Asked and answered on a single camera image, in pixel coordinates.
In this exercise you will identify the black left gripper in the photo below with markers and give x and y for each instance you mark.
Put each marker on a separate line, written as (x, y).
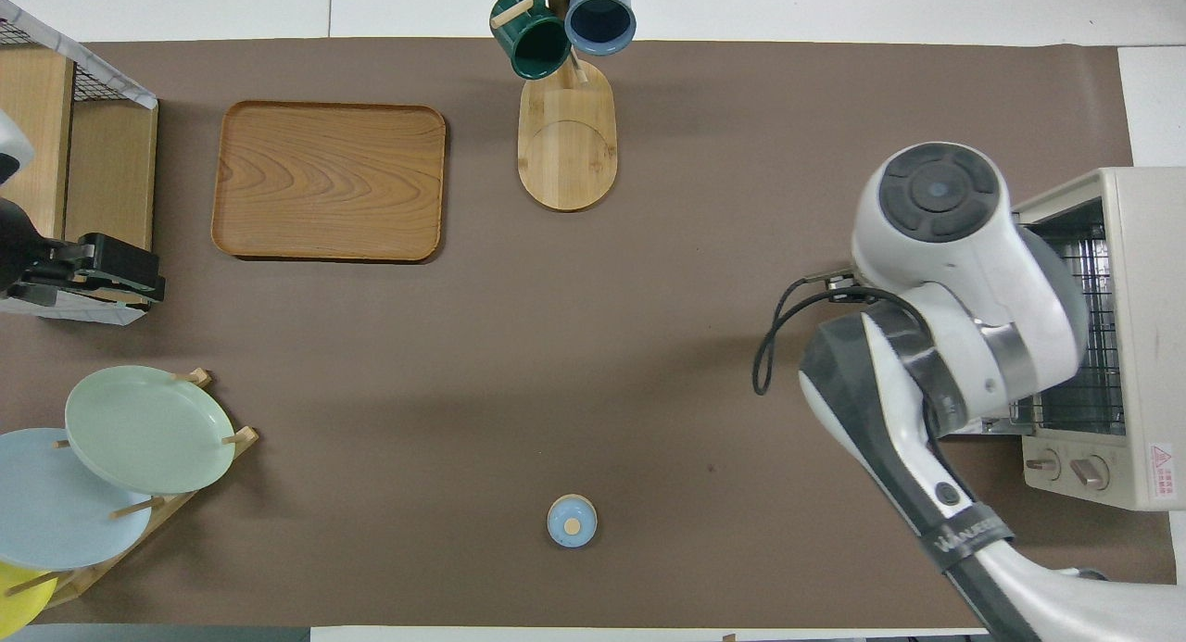
(32, 253)

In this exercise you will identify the white toaster oven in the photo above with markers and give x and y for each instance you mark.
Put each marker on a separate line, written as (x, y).
(1149, 346)

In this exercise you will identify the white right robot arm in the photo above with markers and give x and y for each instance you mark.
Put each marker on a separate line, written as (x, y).
(964, 253)

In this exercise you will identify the pale green racked plate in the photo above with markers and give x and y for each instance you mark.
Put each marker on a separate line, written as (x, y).
(144, 429)

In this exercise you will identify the wooden plate rack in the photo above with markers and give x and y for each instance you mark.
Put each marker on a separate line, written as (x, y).
(243, 435)

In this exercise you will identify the grey patterned cloth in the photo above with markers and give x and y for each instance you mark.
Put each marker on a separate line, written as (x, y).
(111, 81)

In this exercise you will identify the wooden serving tray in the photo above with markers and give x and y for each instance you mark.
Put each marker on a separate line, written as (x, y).
(329, 183)

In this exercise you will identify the light blue racked plate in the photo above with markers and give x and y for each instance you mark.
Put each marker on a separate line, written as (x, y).
(56, 512)

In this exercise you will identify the yellow plate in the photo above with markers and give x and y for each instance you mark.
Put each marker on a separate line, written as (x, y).
(18, 600)

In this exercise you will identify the brown table mat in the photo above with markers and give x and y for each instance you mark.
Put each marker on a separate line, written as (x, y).
(556, 364)

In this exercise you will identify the wooden mug tree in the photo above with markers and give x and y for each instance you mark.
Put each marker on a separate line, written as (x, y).
(567, 151)

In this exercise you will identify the dark green mug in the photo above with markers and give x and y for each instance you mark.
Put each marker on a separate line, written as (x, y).
(533, 44)

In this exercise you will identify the small blue lidded jar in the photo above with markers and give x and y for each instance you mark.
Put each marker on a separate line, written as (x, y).
(572, 522)

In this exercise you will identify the blue mug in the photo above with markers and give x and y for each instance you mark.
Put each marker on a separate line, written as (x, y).
(600, 21)

